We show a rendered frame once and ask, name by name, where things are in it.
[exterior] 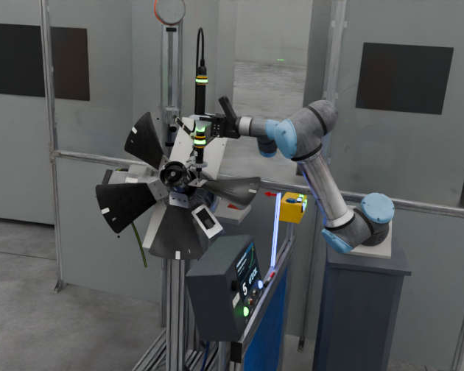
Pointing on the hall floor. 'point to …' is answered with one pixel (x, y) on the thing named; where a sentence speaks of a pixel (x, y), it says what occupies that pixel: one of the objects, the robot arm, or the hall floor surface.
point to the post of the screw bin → (222, 355)
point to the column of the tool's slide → (166, 135)
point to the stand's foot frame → (155, 354)
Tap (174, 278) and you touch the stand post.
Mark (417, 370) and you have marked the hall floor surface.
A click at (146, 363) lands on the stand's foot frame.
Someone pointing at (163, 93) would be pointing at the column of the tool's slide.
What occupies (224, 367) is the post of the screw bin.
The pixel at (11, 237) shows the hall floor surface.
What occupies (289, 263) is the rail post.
